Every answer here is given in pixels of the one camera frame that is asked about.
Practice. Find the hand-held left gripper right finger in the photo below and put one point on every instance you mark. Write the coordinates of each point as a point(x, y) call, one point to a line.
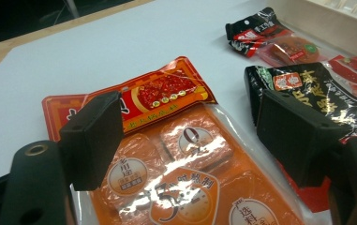
point(294, 140)

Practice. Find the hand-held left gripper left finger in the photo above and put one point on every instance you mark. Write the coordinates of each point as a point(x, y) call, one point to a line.
point(92, 140)

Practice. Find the small black red seasoning packet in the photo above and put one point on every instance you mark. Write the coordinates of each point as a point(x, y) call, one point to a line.
point(291, 50)

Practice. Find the large orange seasoning packet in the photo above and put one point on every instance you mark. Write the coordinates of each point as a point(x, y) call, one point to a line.
point(198, 193)

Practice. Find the metal stand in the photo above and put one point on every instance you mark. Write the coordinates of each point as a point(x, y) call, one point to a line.
point(71, 7)

